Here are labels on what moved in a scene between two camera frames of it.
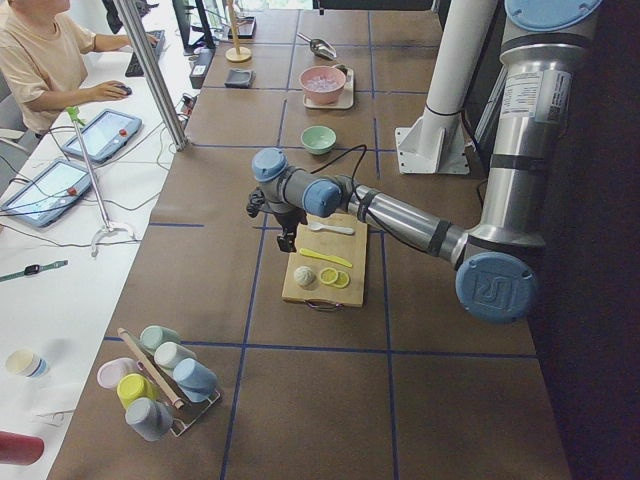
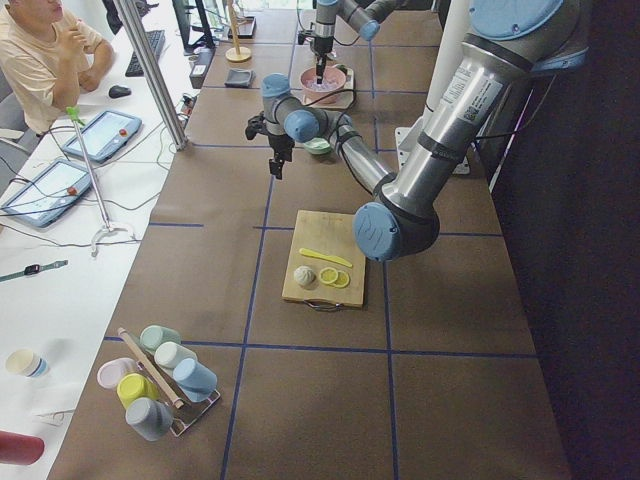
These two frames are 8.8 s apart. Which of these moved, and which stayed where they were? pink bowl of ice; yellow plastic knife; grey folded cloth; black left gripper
Moved: black left gripper
Stayed: grey folded cloth; pink bowl of ice; yellow plastic knife
